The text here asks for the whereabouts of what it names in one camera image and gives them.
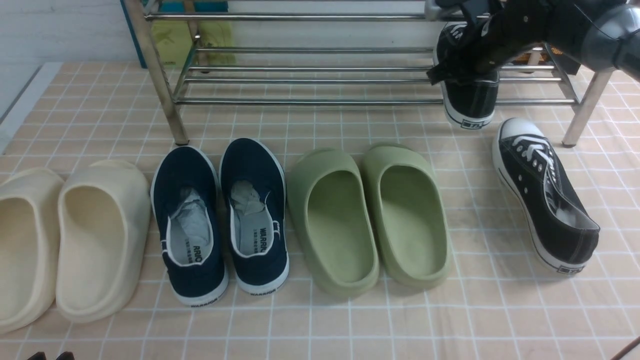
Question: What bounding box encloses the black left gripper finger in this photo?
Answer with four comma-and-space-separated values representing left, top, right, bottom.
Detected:
27, 352, 47, 360

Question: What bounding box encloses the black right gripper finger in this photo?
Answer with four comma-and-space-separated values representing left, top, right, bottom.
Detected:
55, 351, 75, 360

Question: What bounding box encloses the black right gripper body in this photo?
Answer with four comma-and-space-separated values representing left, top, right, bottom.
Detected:
426, 0, 576, 85

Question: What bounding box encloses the black canvas sneaker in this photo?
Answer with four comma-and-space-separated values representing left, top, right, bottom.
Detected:
492, 117, 601, 276
432, 22, 500, 130

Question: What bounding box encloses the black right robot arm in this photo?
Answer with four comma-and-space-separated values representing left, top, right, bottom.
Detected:
29, 0, 639, 360

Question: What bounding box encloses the metal shoe rack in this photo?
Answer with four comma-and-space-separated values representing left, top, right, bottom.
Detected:
125, 0, 636, 147

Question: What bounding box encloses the teal yellow box behind rack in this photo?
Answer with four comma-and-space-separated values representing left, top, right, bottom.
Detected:
119, 0, 236, 69

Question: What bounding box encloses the right cream foam slipper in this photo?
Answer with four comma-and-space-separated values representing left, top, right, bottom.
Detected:
55, 159, 151, 323

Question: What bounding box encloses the cream foam slipper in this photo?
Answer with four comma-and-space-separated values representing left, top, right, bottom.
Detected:
0, 167, 64, 334
55, 159, 151, 323

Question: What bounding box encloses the left cream foam slipper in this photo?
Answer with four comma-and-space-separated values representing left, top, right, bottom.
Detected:
0, 167, 64, 334

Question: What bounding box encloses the right green foam slipper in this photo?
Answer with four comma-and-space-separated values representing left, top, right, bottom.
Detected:
360, 142, 453, 289

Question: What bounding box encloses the green foam slipper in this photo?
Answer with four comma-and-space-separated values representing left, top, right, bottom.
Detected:
286, 148, 380, 298
360, 142, 453, 289

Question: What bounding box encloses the left navy canvas sneaker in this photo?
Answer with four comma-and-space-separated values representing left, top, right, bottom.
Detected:
150, 145, 229, 308

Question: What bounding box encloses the navy canvas sneaker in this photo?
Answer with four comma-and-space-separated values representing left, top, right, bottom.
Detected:
219, 137, 290, 296
150, 145, 229, 308

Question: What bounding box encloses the left green foam slipper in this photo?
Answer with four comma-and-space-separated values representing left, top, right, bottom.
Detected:
286, 148, 380, 298

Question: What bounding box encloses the right navy canvas sneaker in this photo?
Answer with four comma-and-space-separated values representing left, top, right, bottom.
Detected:
219, 137, 290, 296

